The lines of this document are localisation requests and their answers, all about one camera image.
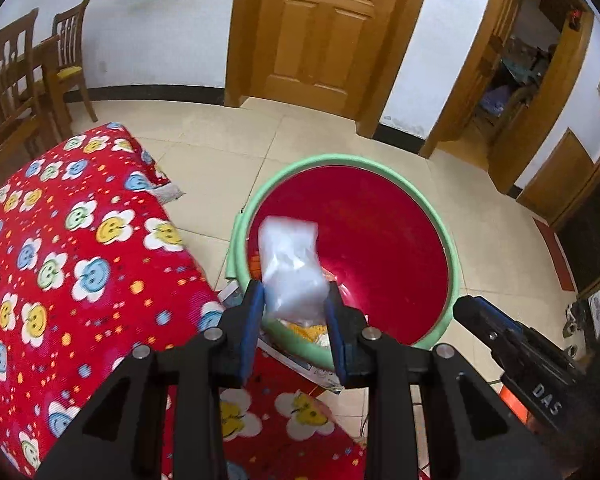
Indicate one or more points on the pair of shoes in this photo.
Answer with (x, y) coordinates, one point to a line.
(574, 322)

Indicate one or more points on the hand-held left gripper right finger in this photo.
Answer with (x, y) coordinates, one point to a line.
(337, 340)

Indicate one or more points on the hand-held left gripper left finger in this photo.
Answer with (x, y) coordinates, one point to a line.
(250, 330)

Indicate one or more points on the wooden panel door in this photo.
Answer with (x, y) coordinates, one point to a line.
(330, 35)

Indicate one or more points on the red hanging ornament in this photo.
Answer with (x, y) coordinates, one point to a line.
(574, 18)

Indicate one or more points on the open wooden doorway frame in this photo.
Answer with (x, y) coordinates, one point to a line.
(565, 100)

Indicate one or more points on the tall wooden chair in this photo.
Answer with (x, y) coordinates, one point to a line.
(5, 85)

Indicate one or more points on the red doormat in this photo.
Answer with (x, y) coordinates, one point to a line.
(555, 255)

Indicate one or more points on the wooden dining table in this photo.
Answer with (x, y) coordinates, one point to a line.
(47, 55)

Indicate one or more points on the wooden chair with yellow cushion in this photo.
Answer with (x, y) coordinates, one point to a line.
(70, 45)

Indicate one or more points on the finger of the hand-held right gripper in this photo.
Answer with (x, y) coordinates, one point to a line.
(485, 325)

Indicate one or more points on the orange cardboard box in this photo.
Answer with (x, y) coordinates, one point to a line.
(256, 265)

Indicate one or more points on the translucent white plastic bag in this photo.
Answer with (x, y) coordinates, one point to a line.
(290, 270)

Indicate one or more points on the purple cloth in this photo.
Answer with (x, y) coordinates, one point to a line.
(494, 100)

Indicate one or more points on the open wooden door leaf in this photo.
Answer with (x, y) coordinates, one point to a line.
(555, 180)

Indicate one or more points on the dark cabinet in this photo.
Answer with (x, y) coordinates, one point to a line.
(595, 240)

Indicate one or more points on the red smiley flower tablecloth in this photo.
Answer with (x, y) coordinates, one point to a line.
(80, 260)

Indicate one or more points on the red bucket with green rim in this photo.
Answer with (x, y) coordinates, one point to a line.
(380, 240)

